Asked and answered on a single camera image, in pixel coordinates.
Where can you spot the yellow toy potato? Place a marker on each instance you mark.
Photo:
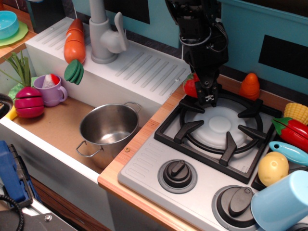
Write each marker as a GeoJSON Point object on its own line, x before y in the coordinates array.
{"type": "Point", "coordinates": [272, 168]}

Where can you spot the black stove grate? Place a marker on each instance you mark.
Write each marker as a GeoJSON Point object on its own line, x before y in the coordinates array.
{"type": "Point", "coordinates": [230, 137]}

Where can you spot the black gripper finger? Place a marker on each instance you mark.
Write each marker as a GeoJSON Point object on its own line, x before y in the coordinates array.
{"type": "Point", "coordinates": [207, 96]}

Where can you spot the stainless steel pot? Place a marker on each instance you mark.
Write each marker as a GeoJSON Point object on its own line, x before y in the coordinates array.
{"type": "Point", "coordinates": [106, 130]}

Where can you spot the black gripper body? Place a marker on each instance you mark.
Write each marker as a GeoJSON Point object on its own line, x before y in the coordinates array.
{"type": "Point", "coordinates": [205, 56]}

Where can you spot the yellow toy piece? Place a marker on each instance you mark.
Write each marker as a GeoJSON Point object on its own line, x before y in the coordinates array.
{"type": "Point", "coordinates": [12, 114]}

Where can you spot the teal toy utensil handle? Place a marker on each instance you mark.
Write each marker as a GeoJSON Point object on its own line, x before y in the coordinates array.
{"type": "Point", "coordinates": [291, 152]}

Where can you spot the black stove knob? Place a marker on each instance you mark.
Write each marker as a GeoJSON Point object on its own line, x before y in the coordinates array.
{"type": "Point", "coordinates": [231, 206]}
{"type": "Point", "coordinates": [177, 176]}

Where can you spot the blue device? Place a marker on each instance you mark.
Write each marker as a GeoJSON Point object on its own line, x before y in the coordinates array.
{"type": "Point", "coordinates": [14, 176]}

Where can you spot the white toy sink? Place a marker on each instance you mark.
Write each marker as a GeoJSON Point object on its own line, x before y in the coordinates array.
{"type": "Point", "coordinates": [142, 77]}

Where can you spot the left black stove knob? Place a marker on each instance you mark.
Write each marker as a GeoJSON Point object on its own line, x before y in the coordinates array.
{"type": "Point", "coordinates": [177, 176]}

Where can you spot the yellow toy corn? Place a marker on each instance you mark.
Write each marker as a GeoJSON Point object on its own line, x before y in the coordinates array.
{"type": "Point", "coordinates": [297, 111]}

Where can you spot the grey toy faucet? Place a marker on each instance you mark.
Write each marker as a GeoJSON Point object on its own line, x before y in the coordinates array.
{"type": "Point", "coordinates": [106, 44]}

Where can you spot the right black stove knob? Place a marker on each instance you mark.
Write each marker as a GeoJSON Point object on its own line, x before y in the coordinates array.
{"type": "Point", "coordinates": [231, 206]}

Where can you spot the green plate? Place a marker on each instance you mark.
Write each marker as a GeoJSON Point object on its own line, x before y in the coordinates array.
{"type": "Point", "coordinates": [20, 34]}

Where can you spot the red toy chili pepper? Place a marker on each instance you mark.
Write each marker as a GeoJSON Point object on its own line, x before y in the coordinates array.
{"type": "Point", "coordinates": [292, 131]}

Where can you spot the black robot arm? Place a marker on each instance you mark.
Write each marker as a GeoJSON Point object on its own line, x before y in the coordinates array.
{"type": "Point", "coordinates": [195, 18]}

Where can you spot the green toy vegetable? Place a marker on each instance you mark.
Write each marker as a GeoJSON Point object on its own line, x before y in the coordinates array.
{"type": "Point", "coordinates": [13, 91]}

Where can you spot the magenta toy radish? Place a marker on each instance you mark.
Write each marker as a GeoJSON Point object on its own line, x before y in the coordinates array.
{"type": "Point", "coordinates": [28, 102]}

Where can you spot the light blue plastic cup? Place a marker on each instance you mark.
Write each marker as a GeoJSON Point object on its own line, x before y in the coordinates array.
{"type": "Point", "coordinates": [282, 204]}

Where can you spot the purple toy mug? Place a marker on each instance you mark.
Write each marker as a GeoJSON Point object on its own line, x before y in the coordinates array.
{"type": "Point", "coordinates": [51, 96]}

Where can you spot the teal bowl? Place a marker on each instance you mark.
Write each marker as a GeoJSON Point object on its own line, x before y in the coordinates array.
{"type": "Point", "coordinates": [9, 24]}

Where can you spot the red white item in mug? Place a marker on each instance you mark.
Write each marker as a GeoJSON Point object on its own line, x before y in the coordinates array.
{"type": "Point", "coordinates": [50, 80]}

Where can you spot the red toy strawberry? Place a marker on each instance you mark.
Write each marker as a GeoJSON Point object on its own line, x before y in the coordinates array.
{"type": "Point", "coordinates": [189, 85]}

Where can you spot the small orange toy carrot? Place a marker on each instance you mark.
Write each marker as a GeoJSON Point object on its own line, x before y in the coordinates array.
{"type": "Point", "coordinates": [250, 87]}

